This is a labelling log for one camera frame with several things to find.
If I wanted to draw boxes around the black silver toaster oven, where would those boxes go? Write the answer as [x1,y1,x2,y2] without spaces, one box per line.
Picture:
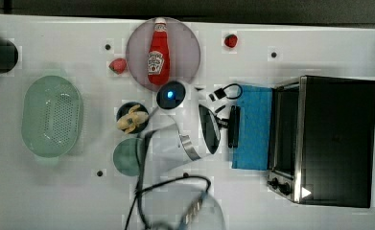
[231,75,375,209]

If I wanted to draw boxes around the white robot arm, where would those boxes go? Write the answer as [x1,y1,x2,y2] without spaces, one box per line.
[135,80,221,230]

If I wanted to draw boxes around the red ketchup bottle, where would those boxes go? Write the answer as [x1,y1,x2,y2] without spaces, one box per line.
[147,17,171,85]

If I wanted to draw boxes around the peeled yellow banana toy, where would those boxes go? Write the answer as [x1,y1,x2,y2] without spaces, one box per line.
[117,104,149,134]

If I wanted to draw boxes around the grey round plate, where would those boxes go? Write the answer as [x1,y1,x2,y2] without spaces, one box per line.
[126,17,200,91]

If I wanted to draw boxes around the dark blue small bowl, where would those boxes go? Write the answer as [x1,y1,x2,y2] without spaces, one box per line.
[116,102,149,134]

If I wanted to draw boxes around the green mug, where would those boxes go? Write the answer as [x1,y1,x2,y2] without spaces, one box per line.
[113,138,142,176]

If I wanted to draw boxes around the large red strawberry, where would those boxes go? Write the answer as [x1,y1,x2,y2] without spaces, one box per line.
[108,58,127,75]

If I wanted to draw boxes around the small red strawberry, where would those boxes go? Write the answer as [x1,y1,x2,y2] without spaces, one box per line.
[224,34,238,48]

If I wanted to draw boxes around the green perforated colander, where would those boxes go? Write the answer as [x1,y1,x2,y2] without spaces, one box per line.
[21,76,83,158]

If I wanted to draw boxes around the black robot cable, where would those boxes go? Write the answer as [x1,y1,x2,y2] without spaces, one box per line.
[123,128,212,230]

